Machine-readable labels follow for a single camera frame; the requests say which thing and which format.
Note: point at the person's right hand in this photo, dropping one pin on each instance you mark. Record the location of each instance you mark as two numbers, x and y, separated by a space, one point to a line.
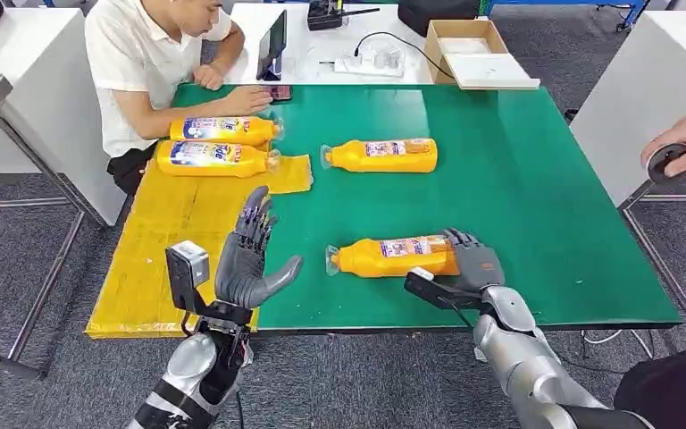
248 100

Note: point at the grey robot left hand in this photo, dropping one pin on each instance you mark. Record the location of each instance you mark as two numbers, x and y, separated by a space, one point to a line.
242 272

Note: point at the person's left hand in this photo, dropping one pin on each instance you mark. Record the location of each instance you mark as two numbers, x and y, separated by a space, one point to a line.
208 77

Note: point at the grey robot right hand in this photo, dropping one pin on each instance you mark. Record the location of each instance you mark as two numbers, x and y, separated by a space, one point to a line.
479 266

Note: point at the orange drink bottle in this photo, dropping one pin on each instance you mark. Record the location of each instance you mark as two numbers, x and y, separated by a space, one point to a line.
213 163
366 263
355 161
219 131

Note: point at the black round roll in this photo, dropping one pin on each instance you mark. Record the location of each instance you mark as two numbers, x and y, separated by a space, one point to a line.
659 166

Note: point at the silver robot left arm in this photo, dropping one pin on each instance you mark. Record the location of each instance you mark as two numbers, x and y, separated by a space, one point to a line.
189 367

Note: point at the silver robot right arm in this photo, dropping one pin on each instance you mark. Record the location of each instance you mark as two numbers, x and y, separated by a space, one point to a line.
526 367

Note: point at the smartphone with dark screen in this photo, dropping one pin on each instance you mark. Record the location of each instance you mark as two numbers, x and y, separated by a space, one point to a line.
281 93

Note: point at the black standing tablet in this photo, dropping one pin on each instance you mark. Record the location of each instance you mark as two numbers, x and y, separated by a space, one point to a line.
272 44

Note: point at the white desk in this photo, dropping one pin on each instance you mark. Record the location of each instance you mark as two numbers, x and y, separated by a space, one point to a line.
313 59

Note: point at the yellow plastic sheet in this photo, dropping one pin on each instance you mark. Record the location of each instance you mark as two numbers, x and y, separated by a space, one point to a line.
165 254

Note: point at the green table mat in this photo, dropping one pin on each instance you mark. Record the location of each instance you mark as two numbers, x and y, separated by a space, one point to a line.
526 195

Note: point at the black device with antenna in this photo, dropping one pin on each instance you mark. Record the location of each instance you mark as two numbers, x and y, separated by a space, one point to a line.
324 15

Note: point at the white power strip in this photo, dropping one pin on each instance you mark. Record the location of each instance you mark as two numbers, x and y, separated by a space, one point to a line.
369 64

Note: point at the white flat board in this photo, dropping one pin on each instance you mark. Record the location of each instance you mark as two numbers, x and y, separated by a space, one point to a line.
491 71

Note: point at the black case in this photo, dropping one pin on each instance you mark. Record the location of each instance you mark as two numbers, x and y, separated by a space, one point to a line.
437 15

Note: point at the open cardboard box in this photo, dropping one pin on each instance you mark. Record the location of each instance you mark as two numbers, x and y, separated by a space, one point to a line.
464 29

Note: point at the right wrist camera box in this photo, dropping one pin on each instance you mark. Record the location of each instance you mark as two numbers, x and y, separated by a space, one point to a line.
437 290

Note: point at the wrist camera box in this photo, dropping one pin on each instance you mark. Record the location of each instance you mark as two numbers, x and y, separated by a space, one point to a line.
437 290
186 272

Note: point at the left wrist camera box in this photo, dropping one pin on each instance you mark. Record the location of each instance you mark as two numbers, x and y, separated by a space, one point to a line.
186 272

